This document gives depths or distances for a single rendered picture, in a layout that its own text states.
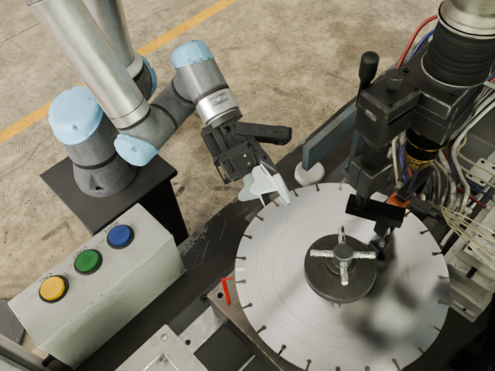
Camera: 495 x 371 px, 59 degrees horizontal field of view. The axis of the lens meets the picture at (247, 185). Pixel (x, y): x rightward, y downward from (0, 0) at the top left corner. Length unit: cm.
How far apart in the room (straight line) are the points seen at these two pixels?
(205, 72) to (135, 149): 19
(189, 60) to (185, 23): 211
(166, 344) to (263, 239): 22
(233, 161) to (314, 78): 170
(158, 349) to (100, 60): 47
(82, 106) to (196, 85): 27
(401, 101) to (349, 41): 223
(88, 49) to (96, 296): 41
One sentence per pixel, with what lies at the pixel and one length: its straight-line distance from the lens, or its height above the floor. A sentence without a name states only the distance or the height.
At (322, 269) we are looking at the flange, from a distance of 69.
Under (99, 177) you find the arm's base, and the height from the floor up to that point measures 81.
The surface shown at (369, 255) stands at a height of 100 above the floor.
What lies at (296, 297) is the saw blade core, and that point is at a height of 95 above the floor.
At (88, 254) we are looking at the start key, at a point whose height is 91.
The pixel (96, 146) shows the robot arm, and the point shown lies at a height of 90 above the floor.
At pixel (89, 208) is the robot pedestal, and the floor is 75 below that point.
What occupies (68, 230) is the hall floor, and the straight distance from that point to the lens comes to 204.
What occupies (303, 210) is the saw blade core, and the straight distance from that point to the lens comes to 76.
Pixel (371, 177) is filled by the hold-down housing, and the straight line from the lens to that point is 59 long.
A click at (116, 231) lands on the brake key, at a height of 91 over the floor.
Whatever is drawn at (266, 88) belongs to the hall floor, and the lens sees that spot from 239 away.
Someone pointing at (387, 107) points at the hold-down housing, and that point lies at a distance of 50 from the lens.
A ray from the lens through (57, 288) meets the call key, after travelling 82.
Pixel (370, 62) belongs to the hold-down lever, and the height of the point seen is 127.
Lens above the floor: 159
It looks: 54 degrees down
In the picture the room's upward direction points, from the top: 6 degrees counter-clockwise
